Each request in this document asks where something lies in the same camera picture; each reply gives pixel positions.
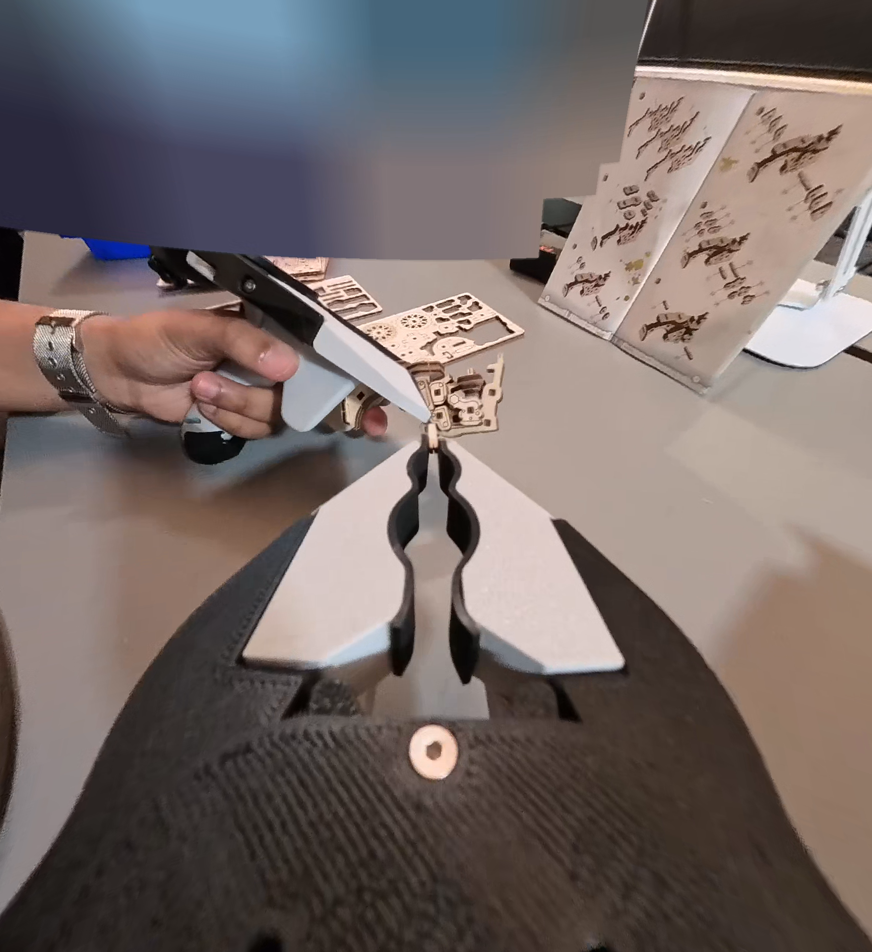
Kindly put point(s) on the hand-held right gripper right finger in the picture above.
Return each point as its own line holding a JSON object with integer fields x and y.
{"x": 533, "y": 595}

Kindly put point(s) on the person's left forearm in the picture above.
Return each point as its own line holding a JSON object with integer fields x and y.
{"x": 4, "y": 349}

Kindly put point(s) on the white instruction booklet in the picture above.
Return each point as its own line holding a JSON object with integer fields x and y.
{"x": 741, "y": 223}

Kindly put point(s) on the small wooden parts sheet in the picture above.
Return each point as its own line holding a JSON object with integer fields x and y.
{"x": 347, "y": 297}

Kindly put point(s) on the blue plastic bin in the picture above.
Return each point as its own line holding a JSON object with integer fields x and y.
{"x": 116, "y": 251}

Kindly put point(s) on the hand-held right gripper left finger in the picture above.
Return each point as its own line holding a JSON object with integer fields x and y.
{"x": 324, "y": 595}

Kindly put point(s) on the grey desk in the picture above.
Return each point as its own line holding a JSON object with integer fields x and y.
{"x": 629, "y": 483}

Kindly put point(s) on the silver mesh wristwatch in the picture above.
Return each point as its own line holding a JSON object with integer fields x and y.
{"x": 56, "y": 349}

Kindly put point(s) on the wooden sheet stack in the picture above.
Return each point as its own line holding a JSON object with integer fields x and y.
{"x": 294, "y": 266}

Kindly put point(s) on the small wooden stick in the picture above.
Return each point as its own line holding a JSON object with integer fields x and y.
{"x": 432, "y": 439}

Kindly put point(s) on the wooden puzzle model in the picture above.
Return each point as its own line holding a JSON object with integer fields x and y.
{"x": 466, "y": 401}

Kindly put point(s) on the white monitor stand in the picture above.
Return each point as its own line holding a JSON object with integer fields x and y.
{"x": 815, "y": 327}

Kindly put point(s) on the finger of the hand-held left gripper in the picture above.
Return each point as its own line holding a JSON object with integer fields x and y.
{"x": 361, "y": 353}

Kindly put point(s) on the large wooden parts sheet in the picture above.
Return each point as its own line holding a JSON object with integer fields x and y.
{"x": 436, "y": 327}

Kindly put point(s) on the person's left hand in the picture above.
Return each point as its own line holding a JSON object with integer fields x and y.
{"x": 153, "y": 357}

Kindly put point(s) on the black box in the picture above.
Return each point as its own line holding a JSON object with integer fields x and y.
{"x": 529, "y": 266}

